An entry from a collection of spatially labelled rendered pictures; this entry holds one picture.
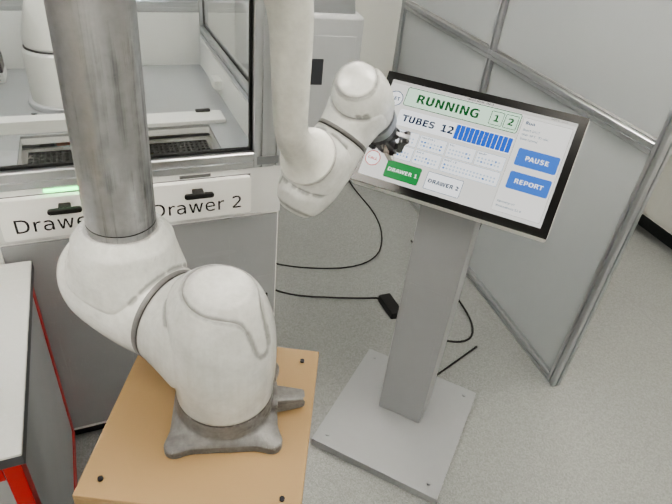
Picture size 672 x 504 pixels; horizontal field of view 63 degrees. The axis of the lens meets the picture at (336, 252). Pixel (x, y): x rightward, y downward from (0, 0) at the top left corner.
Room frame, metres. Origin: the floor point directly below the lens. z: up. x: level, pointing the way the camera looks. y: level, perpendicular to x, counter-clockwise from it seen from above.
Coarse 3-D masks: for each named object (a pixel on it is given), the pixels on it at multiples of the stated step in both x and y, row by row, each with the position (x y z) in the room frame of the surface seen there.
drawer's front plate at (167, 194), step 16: (240, 176) 1.30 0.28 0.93; (160, 192) 1.20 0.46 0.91; (176, 192) 1.22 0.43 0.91; (224, 192) 1.27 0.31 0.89; (240, 192) 1.29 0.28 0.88; (160, 208) 1.20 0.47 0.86; (176, 208) 1.22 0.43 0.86; (192, 208) 1.24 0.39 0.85; (208, 208) 1.26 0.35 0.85; (224, 208) 1.27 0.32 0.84; (240, 208) 1.29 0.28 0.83
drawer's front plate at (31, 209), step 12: (72, 192) 1.12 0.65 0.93; (0, 204) 1.05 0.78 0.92; (12, 204) 1.06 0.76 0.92; (24, 204) 1.07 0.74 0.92; (36, 204) 1.08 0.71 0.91; (48, 204) 1.09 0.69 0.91; (72, 204) 1.11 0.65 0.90; (0, 216) 1.04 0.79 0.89; (12, 216) 1.05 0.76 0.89; (24, 216) 1.06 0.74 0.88; (36, 216) 1.08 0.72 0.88; (48, 216) 1.09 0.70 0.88; (60, 216) 1.10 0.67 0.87; (72, 216) 1.11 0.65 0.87; (12, 228) 1.05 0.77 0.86; (24, 228) 1.06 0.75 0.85; (48, 228) 1.08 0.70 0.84; (60, 228) 1.09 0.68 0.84; (72, 228) 1.11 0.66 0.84; (12, 240) 1.05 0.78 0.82
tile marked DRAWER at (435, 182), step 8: (432, 176) 1.26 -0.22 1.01; (440, 176) 1.26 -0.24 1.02; (448, 176) 1.25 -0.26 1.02; (424, 184) 1.25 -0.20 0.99; (432, 184) 1.25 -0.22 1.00; (440, 184) 1.24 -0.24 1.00; (448, 184) 1.24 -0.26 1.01; (456, 184) 1.23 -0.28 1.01; (440, 192) 1.23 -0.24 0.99; (448, 192) 1.22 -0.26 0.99; (456, 192) 1.22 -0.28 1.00
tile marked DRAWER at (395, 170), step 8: (392, 168) 1.30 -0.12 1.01; (400, 168) 1.29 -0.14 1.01; (408, 168) 1.29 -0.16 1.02; (416, 168) 1.28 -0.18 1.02; (384, 176) 1.28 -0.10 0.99; (392, 176) 1.28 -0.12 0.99; (400, 176) 1.28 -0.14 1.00; (408, 176) 1.27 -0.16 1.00; (416, 176) 1.27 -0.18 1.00; (416, 184) 1.25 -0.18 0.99
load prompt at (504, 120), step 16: (416, 96) 1.42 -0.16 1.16; (432, 96) 1.41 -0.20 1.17; (448, 96) 1.40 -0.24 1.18; (432, 112) 1.38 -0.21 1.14; (448, 112) 1.37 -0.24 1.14; (464, 112) 1.36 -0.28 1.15; (480, 112) 1.35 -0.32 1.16; (496, 112) 1.34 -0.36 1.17; (512, 112) 1.33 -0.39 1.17; (496, 128) 1.31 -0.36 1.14; (512, 128) 1.31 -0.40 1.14
